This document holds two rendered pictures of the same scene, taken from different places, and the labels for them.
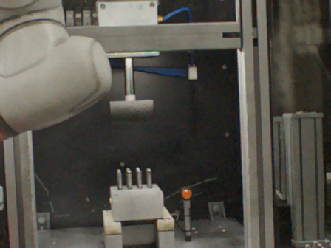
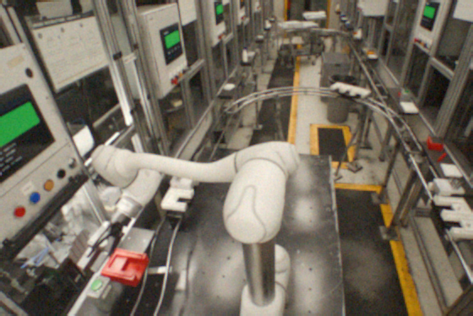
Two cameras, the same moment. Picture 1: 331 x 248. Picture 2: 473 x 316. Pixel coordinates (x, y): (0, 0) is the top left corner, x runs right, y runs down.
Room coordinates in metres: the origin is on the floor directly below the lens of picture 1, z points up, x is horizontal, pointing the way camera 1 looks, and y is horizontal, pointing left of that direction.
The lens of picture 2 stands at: (0.27, 0.79, 1.95)
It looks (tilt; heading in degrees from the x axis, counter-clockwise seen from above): 35 degrees down; 292
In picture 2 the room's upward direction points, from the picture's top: 5 degrees counter-clockwise
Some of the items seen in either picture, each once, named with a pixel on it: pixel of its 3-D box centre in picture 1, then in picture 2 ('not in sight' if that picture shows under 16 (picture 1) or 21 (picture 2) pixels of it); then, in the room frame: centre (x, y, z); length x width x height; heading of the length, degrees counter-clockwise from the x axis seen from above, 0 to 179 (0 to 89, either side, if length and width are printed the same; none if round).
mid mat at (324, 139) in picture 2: not in sight; (331, 144); (0.18, -2.29, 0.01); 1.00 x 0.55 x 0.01; 97
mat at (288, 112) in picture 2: not in sight; (285, 76); (1.23, -4.65, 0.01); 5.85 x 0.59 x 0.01; 97
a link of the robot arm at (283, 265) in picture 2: not in sight; (272, 267); (0.41, 0.13, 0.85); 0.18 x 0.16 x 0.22; 92
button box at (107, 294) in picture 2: not in sight; (100, 292); (0.99, 0.51, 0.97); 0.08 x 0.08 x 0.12; 7
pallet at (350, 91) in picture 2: not in sight; (349, 92); (0.09, -1.97, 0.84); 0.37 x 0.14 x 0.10; 155
